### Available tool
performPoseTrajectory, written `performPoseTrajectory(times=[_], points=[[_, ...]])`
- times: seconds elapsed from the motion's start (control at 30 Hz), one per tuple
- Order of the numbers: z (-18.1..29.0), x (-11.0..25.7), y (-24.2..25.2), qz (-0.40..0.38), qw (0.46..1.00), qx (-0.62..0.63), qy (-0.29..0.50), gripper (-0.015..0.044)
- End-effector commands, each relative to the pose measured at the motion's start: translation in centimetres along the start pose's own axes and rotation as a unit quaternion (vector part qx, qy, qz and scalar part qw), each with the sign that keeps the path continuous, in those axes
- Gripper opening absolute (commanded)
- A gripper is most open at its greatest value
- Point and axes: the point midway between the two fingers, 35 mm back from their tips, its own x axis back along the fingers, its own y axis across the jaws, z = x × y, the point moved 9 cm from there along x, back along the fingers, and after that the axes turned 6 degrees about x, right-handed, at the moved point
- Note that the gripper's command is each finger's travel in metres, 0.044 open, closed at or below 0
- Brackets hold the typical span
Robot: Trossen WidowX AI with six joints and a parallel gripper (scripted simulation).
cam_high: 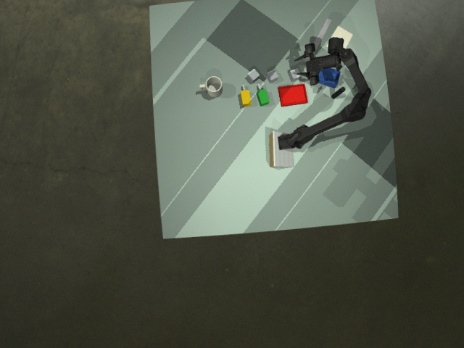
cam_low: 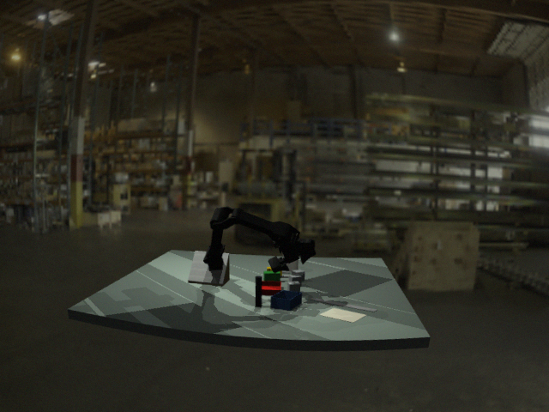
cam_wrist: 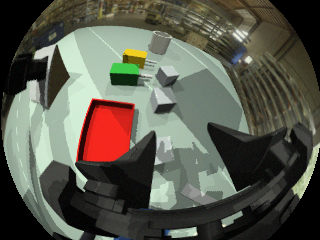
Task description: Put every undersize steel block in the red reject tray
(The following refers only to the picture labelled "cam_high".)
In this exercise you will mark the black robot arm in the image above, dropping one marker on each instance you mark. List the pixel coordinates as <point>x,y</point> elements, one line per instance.
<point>354,111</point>

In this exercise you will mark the grey tapered cup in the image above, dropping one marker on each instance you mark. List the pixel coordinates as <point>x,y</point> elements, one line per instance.
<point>213,86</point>

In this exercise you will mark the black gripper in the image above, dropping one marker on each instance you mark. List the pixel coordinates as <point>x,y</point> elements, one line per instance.
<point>309,49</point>

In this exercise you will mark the red tray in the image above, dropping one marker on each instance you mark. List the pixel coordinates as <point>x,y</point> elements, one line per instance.
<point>292,95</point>

